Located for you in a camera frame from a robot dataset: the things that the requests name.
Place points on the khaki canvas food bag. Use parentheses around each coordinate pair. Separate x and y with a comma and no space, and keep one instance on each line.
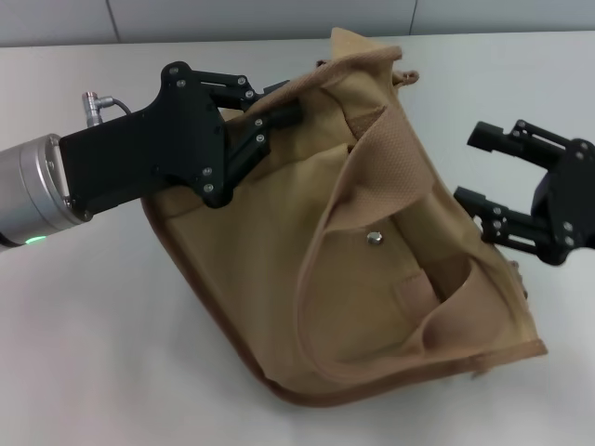
(372,279)

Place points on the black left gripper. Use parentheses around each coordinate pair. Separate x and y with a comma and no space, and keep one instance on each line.
(153,148)

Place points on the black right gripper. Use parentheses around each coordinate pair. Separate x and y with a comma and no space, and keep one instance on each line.
(569,204)

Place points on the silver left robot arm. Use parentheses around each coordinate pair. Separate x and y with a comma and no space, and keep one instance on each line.
(28,186)

